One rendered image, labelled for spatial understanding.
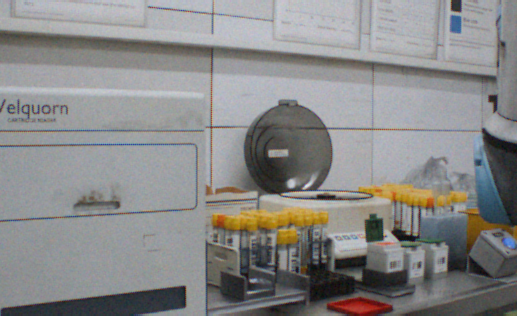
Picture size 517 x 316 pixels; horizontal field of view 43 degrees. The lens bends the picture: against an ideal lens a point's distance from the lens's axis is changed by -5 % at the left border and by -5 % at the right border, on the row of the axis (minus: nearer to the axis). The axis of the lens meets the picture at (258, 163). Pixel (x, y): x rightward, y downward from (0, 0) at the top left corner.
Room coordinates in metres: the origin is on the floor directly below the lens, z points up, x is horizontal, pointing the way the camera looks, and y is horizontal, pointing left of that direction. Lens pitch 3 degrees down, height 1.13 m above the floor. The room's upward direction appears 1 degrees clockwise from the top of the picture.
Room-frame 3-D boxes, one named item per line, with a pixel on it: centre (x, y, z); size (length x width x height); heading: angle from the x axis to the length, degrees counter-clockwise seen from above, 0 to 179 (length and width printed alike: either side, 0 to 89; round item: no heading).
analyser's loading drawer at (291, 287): (0.87, 0.03, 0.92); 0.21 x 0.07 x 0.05; 126
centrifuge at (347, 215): (1.41, -0.15, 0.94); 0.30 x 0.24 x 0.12; 27
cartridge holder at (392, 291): (1.07, -0.21, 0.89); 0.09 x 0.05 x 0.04; 34
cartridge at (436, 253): (1.17, -0.31, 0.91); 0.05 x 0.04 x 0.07; 36
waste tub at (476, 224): (1.32, -0.49, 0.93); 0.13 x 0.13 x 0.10; 38
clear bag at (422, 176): (1.85, -0.46, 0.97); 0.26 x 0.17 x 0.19; 145
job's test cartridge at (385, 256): (1.07, -0.20, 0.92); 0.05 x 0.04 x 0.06; 34
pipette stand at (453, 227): (1.25, -0.35, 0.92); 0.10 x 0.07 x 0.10; 129
